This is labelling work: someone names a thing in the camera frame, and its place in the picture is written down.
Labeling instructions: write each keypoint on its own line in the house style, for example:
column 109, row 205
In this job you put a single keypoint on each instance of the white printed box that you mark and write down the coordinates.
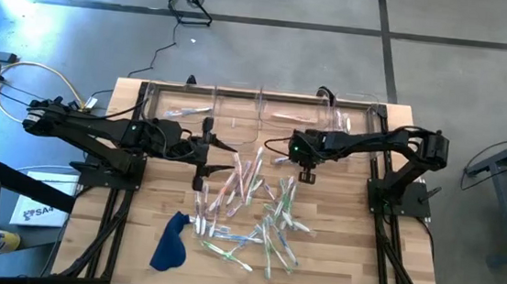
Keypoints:
column 45, row 206

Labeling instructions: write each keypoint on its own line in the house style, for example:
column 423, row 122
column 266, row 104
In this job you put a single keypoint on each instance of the black desk bar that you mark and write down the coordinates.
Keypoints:
column 24, row 184

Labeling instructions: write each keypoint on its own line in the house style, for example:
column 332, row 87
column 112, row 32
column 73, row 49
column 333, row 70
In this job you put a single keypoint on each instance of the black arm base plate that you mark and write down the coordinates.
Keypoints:
column 413, row 206
column 94, row 178

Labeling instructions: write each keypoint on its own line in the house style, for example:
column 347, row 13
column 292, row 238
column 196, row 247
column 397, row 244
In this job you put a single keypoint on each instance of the black table frame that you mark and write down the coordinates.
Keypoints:
column 184, row 89

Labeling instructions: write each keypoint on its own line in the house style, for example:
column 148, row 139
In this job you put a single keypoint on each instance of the yellow white can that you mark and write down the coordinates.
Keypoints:
column 5, row 242

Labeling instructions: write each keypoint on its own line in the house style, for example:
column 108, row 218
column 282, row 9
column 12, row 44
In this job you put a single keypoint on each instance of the orange toothbrush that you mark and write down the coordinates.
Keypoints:
column 239, row 177
column 221, row 192
column 294, row 117

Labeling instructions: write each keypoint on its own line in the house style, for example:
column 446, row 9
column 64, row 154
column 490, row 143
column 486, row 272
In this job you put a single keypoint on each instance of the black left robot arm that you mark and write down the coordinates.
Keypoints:
column 98, row 126

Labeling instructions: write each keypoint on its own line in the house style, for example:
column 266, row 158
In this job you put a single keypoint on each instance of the green toothbrush in clear wrapper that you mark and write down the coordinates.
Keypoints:
column 267, row 249
column 280, row 257
column 255, row 174
column 225, row 254
column 282, row 197
column 297, row 224

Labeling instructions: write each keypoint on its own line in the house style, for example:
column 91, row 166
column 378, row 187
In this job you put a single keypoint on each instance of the clear plastic bin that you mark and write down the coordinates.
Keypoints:
column 293, row 106
column 361, row 114
column 161, row 95
column 238, row 108

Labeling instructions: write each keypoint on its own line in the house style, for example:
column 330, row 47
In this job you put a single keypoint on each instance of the blue toothbrush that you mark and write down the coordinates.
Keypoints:
column 282, row 159
column 247, row 240
column 223, row 228
column 189, row 111
column 286, row 246

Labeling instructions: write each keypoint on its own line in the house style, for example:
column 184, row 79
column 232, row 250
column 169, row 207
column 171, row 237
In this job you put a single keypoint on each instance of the dark blue cloth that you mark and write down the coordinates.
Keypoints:
column 171, row 245

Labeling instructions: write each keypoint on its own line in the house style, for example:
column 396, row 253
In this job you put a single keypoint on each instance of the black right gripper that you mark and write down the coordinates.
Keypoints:
column 308, row 147

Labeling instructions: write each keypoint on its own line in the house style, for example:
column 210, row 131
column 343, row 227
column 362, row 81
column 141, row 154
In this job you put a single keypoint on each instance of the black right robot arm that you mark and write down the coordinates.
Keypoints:
column 396, row 140

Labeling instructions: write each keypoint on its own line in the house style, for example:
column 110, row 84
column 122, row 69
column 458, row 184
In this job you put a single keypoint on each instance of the black clamp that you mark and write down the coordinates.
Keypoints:
column 191, row 80
column 324, row 93

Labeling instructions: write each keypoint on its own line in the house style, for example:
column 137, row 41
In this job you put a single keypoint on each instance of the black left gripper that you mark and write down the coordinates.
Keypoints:
column 190, row 150

